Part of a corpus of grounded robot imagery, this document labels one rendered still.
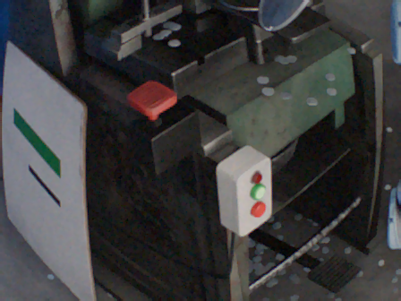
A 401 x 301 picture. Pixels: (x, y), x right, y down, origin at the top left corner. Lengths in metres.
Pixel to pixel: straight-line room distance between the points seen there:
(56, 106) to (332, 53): 0.60
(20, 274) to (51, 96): 0.60
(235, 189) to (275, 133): 0.23
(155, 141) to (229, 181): 0.14
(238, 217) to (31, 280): 0.86
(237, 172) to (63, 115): 0.49
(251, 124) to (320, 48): 0.25
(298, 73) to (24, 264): 0.99
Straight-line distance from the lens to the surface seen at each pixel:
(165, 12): 1.86
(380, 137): 2.13
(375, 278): 2.30
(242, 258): 1.87
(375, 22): 3.36
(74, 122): 1.98
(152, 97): 1.61
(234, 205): 1.70
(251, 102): 1.78
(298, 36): 1.72
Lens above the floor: 1.70
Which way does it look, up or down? 39 degrees down
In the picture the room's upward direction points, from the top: 6 degrees counter-clockwise
